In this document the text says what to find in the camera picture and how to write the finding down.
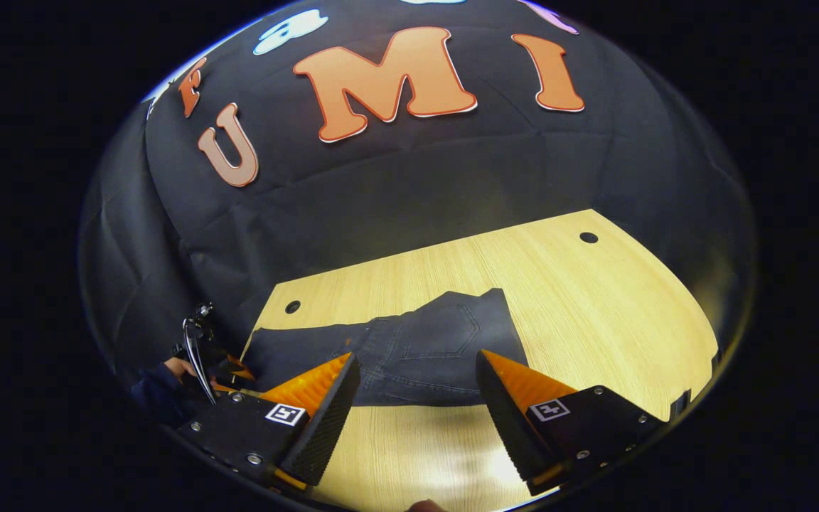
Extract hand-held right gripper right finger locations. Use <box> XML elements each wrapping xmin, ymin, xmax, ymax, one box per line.
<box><xmin>475</xmin><ymin>348</ymin><xmax>668</xmax><ymax>498</ymax></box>

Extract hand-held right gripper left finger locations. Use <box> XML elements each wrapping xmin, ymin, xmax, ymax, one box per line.
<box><xmin>177</xmin><ymin>352</ymin><xmax>363</xmax><ymax>493</ymax></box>

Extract dark grey jeans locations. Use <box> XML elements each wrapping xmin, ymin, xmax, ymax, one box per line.
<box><xmin>242</xmin><ymin>288</ymin><xmax>530</xmax><ymax>407</ymax></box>

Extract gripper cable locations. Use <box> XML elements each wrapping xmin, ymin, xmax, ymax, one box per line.
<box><xmin>182</xmin><ymin>316</ymin><xmax>218</xmax><ymax>405</ymax></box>

